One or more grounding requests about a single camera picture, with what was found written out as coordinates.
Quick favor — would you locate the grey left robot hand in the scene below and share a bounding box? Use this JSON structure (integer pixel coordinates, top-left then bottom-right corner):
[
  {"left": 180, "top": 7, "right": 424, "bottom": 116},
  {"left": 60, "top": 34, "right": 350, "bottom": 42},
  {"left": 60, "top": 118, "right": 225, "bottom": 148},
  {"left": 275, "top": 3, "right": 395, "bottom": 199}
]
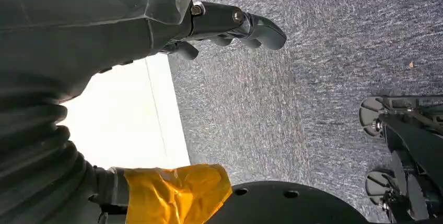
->
[{"left": 0, "top": 0, "right": 288, "bottom": 224}]

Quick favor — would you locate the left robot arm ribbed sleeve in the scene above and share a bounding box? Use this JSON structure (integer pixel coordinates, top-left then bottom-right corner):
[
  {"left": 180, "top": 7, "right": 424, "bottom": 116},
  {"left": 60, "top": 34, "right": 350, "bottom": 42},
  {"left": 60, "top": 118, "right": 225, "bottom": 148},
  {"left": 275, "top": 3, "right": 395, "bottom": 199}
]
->
[{"left": 0, "top": 77, "right": 104, "bottom": 224}]

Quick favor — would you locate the black rounded robot foot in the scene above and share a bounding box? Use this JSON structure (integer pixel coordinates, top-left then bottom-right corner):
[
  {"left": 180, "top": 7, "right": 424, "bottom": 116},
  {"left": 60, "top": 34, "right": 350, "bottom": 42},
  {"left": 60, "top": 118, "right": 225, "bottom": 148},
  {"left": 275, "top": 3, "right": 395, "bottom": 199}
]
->
[{"left": 205, "top": 180, "right": 371, "bottom": 224}]

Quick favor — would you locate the black robot foot with pads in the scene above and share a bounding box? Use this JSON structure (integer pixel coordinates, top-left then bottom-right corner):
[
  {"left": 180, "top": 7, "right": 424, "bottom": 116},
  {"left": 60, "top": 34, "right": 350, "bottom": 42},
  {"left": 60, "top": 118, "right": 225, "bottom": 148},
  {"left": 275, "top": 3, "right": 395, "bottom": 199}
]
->
[{"left": 358, "top": 94, "right": 443, "bottom": 224}]

